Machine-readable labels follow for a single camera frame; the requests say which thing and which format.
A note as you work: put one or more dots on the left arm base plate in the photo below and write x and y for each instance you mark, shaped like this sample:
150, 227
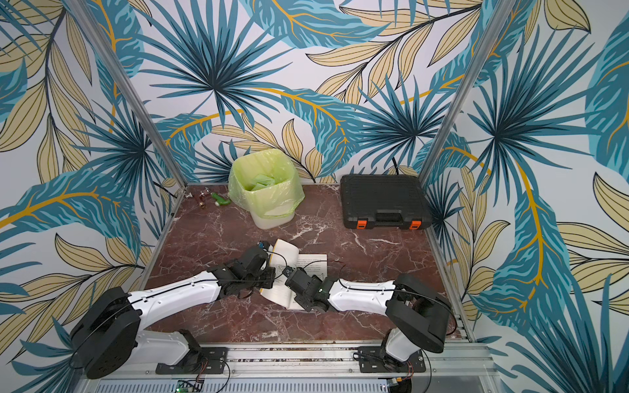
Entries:
204, 361

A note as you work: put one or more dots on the aluminium frame post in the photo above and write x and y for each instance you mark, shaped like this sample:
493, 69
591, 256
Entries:
97, 37
490, 35

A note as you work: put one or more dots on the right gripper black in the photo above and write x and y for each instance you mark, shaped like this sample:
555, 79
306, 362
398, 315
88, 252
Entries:
291, 277

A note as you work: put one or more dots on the aluminium front rail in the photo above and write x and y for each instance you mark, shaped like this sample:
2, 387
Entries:
314, 367

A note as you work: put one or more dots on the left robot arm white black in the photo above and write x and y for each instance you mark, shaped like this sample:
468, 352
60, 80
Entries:
115, 331

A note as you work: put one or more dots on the white bin green bag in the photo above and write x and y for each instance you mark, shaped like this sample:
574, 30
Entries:
267, 185

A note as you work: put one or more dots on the yellow cover book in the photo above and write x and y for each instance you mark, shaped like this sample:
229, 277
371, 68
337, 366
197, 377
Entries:
285, 254

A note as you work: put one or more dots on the right aluminium frame post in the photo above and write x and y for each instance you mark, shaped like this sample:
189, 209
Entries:
490, 35

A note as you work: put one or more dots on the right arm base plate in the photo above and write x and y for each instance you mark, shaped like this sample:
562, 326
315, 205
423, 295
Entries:
373, 359

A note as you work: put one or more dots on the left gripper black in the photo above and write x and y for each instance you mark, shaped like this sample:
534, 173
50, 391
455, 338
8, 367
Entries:
269, 282

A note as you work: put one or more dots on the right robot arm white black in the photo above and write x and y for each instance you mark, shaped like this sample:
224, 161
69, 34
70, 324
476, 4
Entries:
421, 315

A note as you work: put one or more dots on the left aluminium frame post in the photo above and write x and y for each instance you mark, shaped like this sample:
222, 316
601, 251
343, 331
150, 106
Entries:
97, 37

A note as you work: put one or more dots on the green small bottle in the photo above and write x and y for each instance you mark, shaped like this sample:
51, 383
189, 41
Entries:
220, 200

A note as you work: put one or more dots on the black plastic tool case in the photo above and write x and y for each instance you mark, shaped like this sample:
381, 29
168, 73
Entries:
371, 201

